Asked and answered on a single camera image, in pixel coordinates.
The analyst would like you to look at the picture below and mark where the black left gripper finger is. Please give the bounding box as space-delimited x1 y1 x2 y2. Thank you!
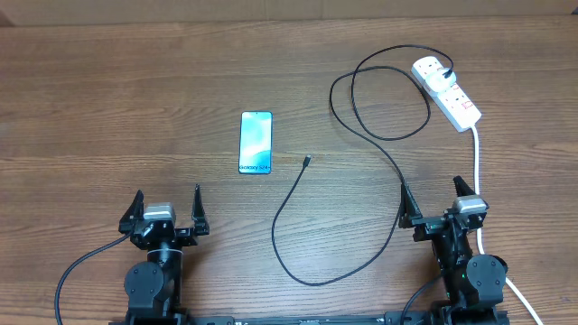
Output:
191 184 208 228
120 190 144 222

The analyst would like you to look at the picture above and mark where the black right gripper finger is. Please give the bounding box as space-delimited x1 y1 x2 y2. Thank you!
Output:
399 182 422 221
452 176 475 197

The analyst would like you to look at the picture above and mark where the blue Samsung Galaxy smartphone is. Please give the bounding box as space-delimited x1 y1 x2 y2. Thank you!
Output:
238 111 273 174

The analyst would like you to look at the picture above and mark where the black USB charging cable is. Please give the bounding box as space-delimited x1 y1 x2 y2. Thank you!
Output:
271 43 455 287

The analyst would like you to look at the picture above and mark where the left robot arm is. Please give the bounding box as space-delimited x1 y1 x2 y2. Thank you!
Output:
118 186 210 324

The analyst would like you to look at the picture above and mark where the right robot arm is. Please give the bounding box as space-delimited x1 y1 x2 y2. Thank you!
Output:
398 176 509 324

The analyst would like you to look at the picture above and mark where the white charger plug adapter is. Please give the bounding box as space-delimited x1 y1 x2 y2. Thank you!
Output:
424 68 457 97

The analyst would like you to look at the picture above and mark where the white power strip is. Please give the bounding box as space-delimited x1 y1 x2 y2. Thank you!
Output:
412 56 481 132

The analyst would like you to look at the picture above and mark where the white power strip cord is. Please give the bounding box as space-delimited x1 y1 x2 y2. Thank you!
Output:
470 125 545 325

